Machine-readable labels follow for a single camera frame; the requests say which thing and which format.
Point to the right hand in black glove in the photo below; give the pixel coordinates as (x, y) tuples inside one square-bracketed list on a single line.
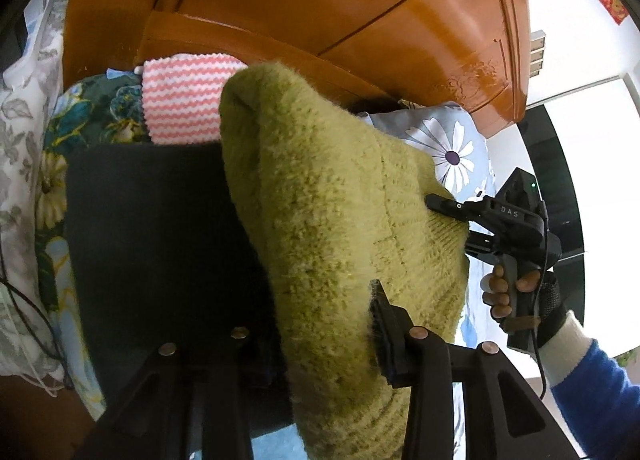
[(541, 295)]

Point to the black folded garment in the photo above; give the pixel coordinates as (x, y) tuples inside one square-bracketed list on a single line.
[(159, 255)]

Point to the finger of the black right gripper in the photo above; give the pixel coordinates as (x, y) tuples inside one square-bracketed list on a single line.
[(453, 208)]

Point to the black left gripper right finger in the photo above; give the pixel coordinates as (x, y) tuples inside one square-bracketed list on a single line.
[(503, 417)]

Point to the blue sleeved right forearm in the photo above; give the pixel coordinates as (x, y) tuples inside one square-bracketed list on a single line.
[(593, 392)]

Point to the teal floral plush blanket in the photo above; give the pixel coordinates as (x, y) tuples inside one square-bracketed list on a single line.
[(99, 110)]

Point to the orange wooden bed frame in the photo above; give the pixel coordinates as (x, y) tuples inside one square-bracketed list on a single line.
[(474, 52)]

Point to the red paper wall decoration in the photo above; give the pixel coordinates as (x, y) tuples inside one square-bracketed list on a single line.
[(616, 9)]

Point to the pink white striped towel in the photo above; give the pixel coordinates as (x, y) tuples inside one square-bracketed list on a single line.
[(181, 96)]

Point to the olive green knit sweater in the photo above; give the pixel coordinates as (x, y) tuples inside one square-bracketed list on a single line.
[(330, 205)]

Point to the grey floral pillow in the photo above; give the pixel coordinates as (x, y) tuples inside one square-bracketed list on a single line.
[(460, 154)]

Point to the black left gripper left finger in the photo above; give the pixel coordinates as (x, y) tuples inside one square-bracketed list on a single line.
[(182, 400)]

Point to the grey leaf pattern sheet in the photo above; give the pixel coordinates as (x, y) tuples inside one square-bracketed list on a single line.
[(29, 88)]

